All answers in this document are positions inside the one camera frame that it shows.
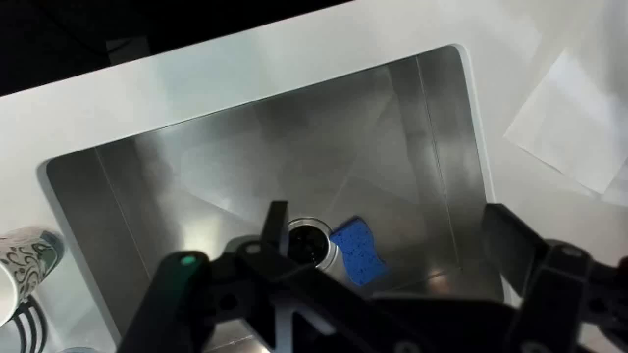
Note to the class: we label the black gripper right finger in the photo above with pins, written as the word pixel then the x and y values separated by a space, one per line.
pixel 557 288

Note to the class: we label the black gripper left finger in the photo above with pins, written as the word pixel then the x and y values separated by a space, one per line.
pixel 190 296

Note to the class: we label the patterned paper cup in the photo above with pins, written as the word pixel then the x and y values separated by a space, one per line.
pixel 27 262

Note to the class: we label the round sink drain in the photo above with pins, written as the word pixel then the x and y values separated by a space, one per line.
pixel 307 246

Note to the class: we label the stainless steel sink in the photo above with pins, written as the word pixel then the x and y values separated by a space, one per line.
pixel 262 150

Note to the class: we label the white paper sheet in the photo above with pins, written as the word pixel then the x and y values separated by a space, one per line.
pixel 576 125

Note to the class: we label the blue sponge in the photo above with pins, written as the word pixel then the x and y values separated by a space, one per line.
pixel 360 256

